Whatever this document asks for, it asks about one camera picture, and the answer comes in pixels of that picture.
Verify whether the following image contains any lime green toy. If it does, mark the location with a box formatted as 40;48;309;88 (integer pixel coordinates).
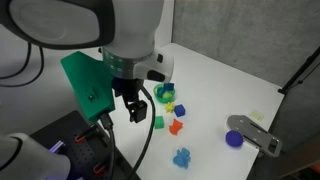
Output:
161;90;175;101

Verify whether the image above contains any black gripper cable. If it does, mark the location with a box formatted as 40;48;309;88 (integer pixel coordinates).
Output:
125;84;157;180

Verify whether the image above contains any blue polyhedron toy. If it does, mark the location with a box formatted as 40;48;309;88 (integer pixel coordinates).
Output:
173;104;187;118

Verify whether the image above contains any grey metal plate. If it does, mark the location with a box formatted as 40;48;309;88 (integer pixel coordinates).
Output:
226;114;283;158

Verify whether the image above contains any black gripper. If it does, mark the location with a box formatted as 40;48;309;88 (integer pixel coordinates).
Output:
111;77;148;124

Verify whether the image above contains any yellow spiky star toy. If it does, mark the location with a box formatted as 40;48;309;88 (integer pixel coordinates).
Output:
164;101;176;114

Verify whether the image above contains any purple ball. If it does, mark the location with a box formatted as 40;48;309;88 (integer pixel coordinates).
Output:
225;130;245;148

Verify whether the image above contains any red and black clamp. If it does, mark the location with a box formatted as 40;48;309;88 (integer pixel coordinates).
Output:
93;156;112;175
73;123;100;144

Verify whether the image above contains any green plastic bowl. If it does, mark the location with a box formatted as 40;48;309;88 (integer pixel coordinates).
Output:
152;83;177;104

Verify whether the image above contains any black tripod pole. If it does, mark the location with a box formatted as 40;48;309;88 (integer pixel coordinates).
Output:
278;45;320;95

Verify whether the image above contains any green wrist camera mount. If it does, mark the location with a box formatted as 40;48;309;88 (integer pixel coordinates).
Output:
60;50;116;123

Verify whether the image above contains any light blue toy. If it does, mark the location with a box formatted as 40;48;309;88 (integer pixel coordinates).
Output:
172;147;192;170

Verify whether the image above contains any black wall cable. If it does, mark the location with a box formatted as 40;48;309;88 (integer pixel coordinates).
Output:
0;42;33;80
0;46;45;88

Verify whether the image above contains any pale yellow sticker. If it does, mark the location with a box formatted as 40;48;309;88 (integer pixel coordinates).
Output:
249;110;265;122

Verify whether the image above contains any dark blue cube toy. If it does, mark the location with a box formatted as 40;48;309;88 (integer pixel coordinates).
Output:
163;82;175;92

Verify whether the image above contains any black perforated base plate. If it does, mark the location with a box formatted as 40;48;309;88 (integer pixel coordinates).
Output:
29;110;141;180

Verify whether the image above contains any orange toy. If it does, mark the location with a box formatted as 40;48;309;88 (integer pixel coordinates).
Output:
168;118;184;136

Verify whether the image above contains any green block toy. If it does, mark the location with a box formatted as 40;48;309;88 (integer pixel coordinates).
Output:
154;115;165;130

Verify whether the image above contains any black camera cable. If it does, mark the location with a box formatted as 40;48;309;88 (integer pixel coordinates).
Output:
99;112;117;180

